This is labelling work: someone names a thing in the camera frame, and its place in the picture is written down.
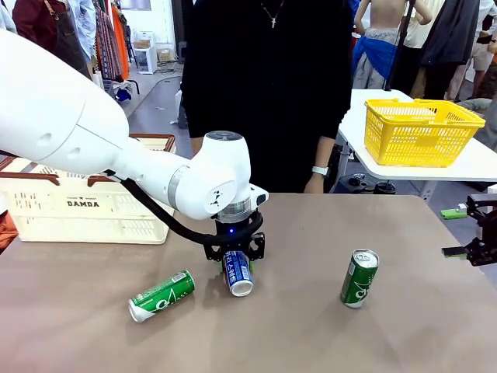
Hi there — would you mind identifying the person in white shirt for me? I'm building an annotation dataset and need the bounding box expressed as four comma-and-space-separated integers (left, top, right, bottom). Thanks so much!
464, 0, 497, 98

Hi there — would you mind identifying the green soda can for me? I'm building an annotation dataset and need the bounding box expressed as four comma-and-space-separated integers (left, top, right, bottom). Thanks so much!
339, 248, 380, 309
127, 270, 196, 323

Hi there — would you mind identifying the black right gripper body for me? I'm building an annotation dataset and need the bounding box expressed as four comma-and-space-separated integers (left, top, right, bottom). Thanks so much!
481, 211, 497, 242

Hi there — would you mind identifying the patterned hanging dress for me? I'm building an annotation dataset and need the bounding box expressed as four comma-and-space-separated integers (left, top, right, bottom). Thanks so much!
92, 0, 118, 83

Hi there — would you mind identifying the brown basket handle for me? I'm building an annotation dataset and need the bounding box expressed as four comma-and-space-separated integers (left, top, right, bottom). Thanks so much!
130, 133, 176, 152
0, 169, 117, 188

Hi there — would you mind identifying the person in maroon shirt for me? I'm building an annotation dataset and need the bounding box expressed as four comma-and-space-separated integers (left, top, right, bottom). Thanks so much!
11, 0, 91, 78

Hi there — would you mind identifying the blue Pocari Sweat can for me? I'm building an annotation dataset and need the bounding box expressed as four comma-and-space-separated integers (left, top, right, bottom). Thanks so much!
221, 250, 255, 298

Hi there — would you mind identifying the black caster base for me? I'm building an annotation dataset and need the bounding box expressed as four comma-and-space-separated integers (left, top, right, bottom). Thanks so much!
346, 173, 398, 195

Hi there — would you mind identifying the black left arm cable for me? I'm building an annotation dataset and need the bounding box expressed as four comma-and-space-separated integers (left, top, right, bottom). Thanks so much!
103, 169, 265, 246

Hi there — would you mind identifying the black stand pole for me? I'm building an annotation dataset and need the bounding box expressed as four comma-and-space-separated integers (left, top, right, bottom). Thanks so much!
383, 0, 417, 92

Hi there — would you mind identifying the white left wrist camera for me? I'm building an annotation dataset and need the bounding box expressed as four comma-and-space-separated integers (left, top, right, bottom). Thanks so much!
251, 185, 270, 206

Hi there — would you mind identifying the small white cabinet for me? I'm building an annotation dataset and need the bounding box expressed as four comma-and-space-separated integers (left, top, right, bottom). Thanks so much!
133, 32, 158, 75

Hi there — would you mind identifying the cream plastic shopping basket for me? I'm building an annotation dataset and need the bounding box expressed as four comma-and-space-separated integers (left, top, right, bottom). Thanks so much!
0, 134, 178, 246

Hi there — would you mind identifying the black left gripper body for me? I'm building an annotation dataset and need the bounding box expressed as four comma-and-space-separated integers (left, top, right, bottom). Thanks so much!
211, 218, 262, 250

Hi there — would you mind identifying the person black sweater torso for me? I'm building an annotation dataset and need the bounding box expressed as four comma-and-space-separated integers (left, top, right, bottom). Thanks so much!
180, 0, 354, 195

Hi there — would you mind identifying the person left hand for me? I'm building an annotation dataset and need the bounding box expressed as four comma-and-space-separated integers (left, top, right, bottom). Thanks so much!
303, 173, 328, 194

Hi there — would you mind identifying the silver cross necklace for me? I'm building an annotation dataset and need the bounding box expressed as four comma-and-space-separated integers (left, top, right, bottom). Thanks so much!
259, 0, 287, 30

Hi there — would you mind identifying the orange hanging garment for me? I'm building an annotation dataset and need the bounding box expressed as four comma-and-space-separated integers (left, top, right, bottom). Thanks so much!
111, 3, 130, 79

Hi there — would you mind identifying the yellow plastic basket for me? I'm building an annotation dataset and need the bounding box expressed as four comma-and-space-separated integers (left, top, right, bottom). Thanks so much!
363, 97, 486, 168

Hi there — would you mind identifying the dark hanging coat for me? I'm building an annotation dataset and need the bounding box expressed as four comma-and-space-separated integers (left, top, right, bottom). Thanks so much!
421, 0, 481, 100

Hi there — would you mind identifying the white side table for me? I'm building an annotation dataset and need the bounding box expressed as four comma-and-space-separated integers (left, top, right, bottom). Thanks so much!
335, 88, 497, 204

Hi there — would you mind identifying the person left forearm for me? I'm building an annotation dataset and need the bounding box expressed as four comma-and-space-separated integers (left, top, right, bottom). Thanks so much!
312, 134, 339, 169

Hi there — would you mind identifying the light blue hanging shirt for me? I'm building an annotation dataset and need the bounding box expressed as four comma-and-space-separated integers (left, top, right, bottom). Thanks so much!
65, 0, 97, 60

